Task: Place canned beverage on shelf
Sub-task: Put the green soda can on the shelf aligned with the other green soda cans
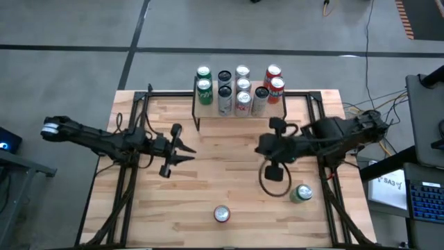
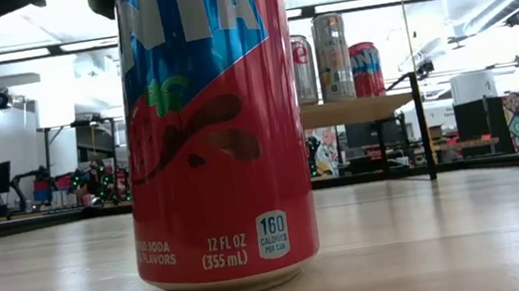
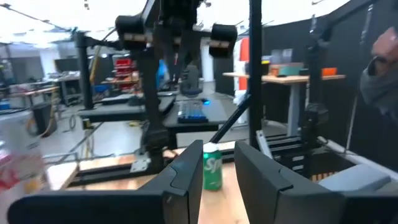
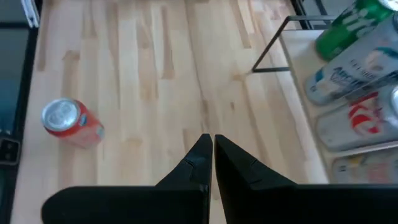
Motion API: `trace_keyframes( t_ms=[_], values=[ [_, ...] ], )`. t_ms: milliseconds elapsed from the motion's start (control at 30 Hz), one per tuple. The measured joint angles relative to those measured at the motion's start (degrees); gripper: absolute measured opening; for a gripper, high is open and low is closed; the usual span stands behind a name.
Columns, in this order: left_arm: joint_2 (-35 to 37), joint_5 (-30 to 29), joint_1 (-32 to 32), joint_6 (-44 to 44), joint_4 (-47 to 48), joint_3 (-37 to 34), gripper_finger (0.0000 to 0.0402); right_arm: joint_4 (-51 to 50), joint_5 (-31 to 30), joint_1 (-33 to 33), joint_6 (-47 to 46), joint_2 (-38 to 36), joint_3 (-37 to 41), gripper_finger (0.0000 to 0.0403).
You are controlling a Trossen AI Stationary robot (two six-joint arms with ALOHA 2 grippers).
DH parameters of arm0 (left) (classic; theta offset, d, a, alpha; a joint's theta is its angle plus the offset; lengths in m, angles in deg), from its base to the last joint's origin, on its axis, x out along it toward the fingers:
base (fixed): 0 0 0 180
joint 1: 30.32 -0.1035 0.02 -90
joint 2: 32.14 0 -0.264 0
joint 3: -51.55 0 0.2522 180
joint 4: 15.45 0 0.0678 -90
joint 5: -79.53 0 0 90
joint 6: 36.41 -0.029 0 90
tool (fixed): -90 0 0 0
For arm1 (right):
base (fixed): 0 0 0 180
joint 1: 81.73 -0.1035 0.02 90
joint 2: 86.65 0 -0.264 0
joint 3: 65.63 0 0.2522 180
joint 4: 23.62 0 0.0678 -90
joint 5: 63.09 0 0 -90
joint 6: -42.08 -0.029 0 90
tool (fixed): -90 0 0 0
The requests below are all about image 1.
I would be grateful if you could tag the grey side table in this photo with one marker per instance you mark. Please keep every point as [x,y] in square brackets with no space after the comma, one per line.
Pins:
[24,163]

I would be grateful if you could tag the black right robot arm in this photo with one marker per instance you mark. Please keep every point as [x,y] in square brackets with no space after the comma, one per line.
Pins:
[333,133]

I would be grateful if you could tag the orange-striped black mat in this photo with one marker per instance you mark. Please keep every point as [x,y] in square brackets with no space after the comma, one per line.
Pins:
[423,21]

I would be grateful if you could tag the white paper sign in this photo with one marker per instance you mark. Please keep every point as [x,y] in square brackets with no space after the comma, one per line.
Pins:
[388,189]

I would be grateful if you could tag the black desk support beam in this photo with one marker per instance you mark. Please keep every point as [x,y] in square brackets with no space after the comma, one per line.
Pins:
[385,166]

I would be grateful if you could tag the silver Celsius Arctic Vibe can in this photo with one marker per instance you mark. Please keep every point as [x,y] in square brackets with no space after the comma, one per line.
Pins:
[225,99]

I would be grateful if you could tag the slim Celsius can black lid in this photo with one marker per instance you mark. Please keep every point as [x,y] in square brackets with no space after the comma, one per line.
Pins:
[224,75]

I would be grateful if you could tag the silver beverage can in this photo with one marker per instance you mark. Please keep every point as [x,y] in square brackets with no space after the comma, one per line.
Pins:
[243,102]
[243,83]

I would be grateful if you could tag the green Sprite can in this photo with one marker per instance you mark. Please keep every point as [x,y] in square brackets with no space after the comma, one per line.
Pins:
[204,91]
[204,71]
[304,191]

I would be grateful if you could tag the backlit computer keyboard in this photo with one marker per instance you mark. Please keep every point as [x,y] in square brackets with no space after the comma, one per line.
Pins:
[428,203]

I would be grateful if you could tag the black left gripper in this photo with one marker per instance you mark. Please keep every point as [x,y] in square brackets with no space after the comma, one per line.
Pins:
[166,149]

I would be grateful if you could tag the white Celsius Tropical Vibe can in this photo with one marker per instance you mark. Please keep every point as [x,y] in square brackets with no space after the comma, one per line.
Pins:
[261,100]

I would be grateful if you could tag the black monitor post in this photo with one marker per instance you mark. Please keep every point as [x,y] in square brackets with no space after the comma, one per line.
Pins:
[433,78]

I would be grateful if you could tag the black computer with blue light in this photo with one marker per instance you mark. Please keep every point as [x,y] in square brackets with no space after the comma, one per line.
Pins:
[14,140]

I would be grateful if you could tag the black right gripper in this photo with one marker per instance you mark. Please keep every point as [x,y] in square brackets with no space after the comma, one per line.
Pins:
[281,147]

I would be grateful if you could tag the wooden shelf black metal frame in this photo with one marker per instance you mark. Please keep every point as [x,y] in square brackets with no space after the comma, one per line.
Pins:
[274,111]

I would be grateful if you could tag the black aluminium table frame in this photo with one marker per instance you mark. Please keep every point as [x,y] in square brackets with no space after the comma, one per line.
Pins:
[170,94]

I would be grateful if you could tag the red Fanta can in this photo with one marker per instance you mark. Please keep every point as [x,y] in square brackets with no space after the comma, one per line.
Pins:
[274,70]
[277,88]
[222,213]

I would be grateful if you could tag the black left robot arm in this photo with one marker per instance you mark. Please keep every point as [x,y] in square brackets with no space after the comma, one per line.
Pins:
[104,140]

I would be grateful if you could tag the black lower desk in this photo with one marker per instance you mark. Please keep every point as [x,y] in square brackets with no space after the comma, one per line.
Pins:
[423,236]

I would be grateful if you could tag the silver Diet Coke can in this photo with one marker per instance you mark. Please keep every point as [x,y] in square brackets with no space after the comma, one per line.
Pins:
[242,70]

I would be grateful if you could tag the dark grey desk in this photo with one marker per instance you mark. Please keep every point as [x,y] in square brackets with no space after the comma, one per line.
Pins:
[426,114]

